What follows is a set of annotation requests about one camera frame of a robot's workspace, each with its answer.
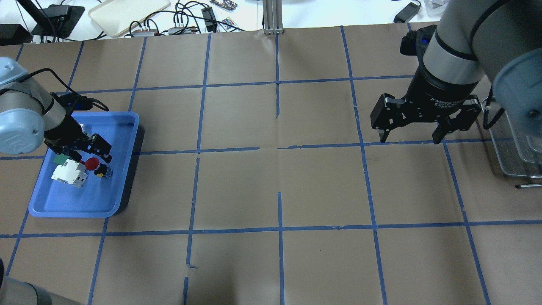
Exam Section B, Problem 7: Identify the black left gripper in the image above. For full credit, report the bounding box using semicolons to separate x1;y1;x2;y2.
43;113;113;164

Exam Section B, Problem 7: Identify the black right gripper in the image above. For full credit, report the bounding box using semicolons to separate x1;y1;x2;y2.
370;64;482;144

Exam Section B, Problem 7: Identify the red emergency stop button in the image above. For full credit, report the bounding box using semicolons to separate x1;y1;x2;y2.
84;158;113;178

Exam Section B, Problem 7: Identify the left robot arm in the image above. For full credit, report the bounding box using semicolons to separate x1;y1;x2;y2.
0;57;112;164

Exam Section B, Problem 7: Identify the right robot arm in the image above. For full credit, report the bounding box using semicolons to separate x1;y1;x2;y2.
370;0;542;144

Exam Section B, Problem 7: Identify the green relay module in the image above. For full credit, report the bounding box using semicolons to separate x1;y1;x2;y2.
53;154;71;166

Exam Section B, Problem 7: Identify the blue plastic tray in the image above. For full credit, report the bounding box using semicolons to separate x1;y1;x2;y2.
28;111;144;218

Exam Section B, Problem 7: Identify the black power adapter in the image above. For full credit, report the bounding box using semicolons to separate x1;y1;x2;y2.
393;0;422;23

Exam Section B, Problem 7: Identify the black monitor stand base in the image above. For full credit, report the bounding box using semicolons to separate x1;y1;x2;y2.
29;4;86;39

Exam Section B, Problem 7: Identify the beige plastic tray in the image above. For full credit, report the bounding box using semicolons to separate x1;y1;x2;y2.
88;0;171;37

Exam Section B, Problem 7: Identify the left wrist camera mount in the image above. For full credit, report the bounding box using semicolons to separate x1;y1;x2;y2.
55;93;110;114

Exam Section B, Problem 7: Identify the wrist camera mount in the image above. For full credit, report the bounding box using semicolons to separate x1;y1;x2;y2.
399;25;437;58
55;93;110;114

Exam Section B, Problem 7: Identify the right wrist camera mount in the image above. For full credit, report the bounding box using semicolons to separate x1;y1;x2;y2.
399;25;437;58

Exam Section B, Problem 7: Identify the aluminium frame post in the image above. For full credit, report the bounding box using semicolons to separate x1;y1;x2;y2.
262;0;284;36

